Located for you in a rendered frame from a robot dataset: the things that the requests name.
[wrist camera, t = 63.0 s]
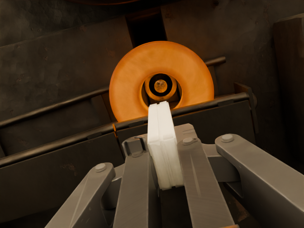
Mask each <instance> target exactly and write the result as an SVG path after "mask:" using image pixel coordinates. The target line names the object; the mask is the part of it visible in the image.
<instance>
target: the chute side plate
mask: <svg viewBox="0 0 304 228"><path fill-rule="evenodd" d="M172 120H173V124H174V127H175V126H179V125H184V124H191V125H193V127H194V130H195V132H196V135H197V137H198V138H199V139H200V140H201V143H203V144H215V139H216V138H217V137H220V136H222V135H225V134H229V133H231V134H236V135H239V136H241V137H242V138H244V139H246V140H247V141H249V142H251V143H252V144H254V145H256V141H255V136H254V131H253V125H252V118H251V113H250V107H249V102H248V100H244V101H239V102H236V103H231V104H227V105H222V106H219V107H214V108H210V109H205V110H202V111H198V112H193V113H190V114H185V115H181V116H176V117H173V118H172ZM147 133H148V124H142V125H139V126H135V127H130V128H126V129H121V130H118V131H117V135H118V139H119V142H118V140H117V137H116V135H115V132H111V133H108V134H105V135H101V136H98V137H95V138H92V139H89V140H86V141H83V142H80V143H76V144H73V145H70V146H68V147H64V148H61V149H58V150H55V151H52V152H48V153H45V154H42V155H39V156H36V157H33V158H30V159H27V160H24V161H20V162H17V163H14V164H11V165H8V166H5V167H2V168H0V224H1V223H5V222H8V221H11V220H14V219H18V218H21V217H24V216H28V215H31V214H35V213H38V212H41V211H45V210H47V209H51V208H55V207H58V206H61V205H63V204H64V203H65V201H66V200H67V199H68V197H69V196H70V195H71V194H72V192H73V191H74V190H75V188H76V187H77V186H78V185H79V184H80V182H81V181H82V180H83V179H84V177H85V176H86V175H87V173H88V172H89V171H90V170H91V169H92V168H93V167H95V166H96V165H98V164H100V163H106V162H109V163H112V164H113V166H114V168H116V167H118V166H120V165H122V164H124V163H125V159H126V156H125V153H124V149H123V146H122V143H123V141H125V140H126V139H128V138H131V137H134V136H139V135H143V134H147ZM119 143H120V145H119ZM120 146H121V147H120Z"/></svg>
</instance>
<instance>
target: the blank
mask: <svg viewBox="0 0 304 228"><path fill-rule="evenodd" d="M158 73H163V74H168V75H170V76H172V77H174V78H175V79H176V80H177V81H178V82H179V84H180V86H181V88H182V97H181V100H180V102H179V104H178V105H177V106H176V107H175V108H174V109H176V108H179V107H184V106H188V105H192V104H196V103H200V102H205V101H208V100H213V99H214V85H213V80H212V77H211V74H210V72H209V70H208V68H207V66H206V64H205V63H204V62H203V60H202V59H201V58H200V57H199V56H198V55H197V54H196V53H195V52H193V51H192V50H190V49H189V48H187V47H185V46H183V45H181V44H178V43H174V42H169V41H154V42H148V43H145V44H142V45H140V46H138V47H136V48H134V49H132V50H131V51H129V52H128V53H127V54H126V55H125V56H124V57H123V58H122V59H121V60H120V62H119V63H118V64H117V66H116V68H115V70H114V72H113V74H112V77H111V80H110V85H109V100H110V105H111V108H112V111H113V113H114V115H115V117H116V119H117V121H118V122H121V121H125V120H129V119H134V118H138V117H142V116H146V115H148V107H147V106H146V104H145V103H144V101H143V99H142V94H141V90H142V85H143V83H144V81H145V80H146V79H147V78H148V77H150V76H152V75H154V74H158Z"/></svg>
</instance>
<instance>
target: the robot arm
mask: <svg viewBox="0 0 304 228"><path fill-rule="evenodd" d="M122 146H123V150H124V153H125V156H126V159H125V163H124V164H122V165H120V166H118V167H116V168H114V166H113V164H112V163H109V162H106V163H100V164H98V165H96V166H95V167H93V168H92V169H91V170H90V171H89V172H88V173H87V175H86V176H85V177H84V179H83V180H82V181H81V182H80V184H79V185H78V186H77V187H76V188H75V190H74V191H73V192H72V194H71V195H70V196H69V197H68V199H67V200H66V201H65V203H64V204H63V205H62V206H61V208H60V209H59V210H58V211H57V212H56V214H55V215H54V216H53V218H52V219H51V220H50V221H49V223H48V224H47V225H46V227H45V228H162V211H161V195H160V190H159V189H162V190H168V189H172V187H173V186H175V187H181V186H185V191H186V196H187V201H188V206H189V211H190V217H191V221H192V227H193V228H240V227H239V225H238V224H235V223H234V221H233V218H232V216H231V213H230V211H229V209H228V206H227V204H226V201H225V199H224V196H223V194H222V191H221V189H220V187H219V184H218V182H223V185H224V187H225V188H226V189H227V190H228V191H229V193H230V194H231V195H232V196H233V197H234V198H235V199H236V200H237V201H238V202H239V203H240V204H241V205H242V206H243V207H244V208H245V209H246V210H247V211H248V213H249V214H250V215H251V216H252V217H253V218H254V219H255V220H256V221H257V222H258V223H259V224H260V225H261V226H262V227H263V228H304V175H303V174H301V173H300V172H298V171H296V170H295V169H293V168H292V167H290V166H288V165H286V164H285V163H283V162H282V161H280V160H278V159H277V158H275V157H273V156H272V155H270V154H269V153H267V152H265V151H264V150H262V149H260V148H259V147H257V146H256V145H254V144H252V143H251V142H249V141H247V140H246V139H244V138H242V137H241V136H239V135H236V134H231V133H229V134H225V135H222V136H220V137H217V138H216V139H215V144H203V143H201V140H200V139H199V138H198V137H197V135H196V132H195V130H194V127H193V125H191V124H189V123H187V124H184V125H179V126H175V127H174V124H173V120H172V116H171V111H170V107H169V104H168V102H166V101H164V102H160V104H151V105H150V106H149V108H148V133H147V134H143V135H139V136H134V137H131V138H128V139H126V140H125V141H123V143H122Z"/></svg>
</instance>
